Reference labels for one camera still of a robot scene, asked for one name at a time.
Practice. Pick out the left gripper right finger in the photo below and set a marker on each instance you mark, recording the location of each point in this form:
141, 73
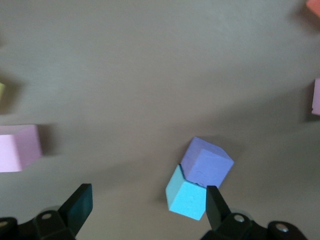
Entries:
217, 212

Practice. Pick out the blue foam cube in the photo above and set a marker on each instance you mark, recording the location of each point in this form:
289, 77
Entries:
186, 202

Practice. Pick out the pink foam cube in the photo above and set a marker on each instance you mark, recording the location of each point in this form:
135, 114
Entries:
316, 97
17, 150

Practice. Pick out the brown paper table cover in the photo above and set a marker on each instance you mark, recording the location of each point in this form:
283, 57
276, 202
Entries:
150, 75

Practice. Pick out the orange foam cube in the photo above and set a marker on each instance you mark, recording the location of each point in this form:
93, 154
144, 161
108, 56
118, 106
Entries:
314, 6

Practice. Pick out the yellow foam cube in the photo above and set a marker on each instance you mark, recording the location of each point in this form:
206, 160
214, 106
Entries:
1, 91

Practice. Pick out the purple foam cube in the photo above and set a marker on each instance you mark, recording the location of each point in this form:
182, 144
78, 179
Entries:
207, 165

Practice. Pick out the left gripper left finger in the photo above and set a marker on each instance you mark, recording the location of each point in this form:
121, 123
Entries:
77, 210

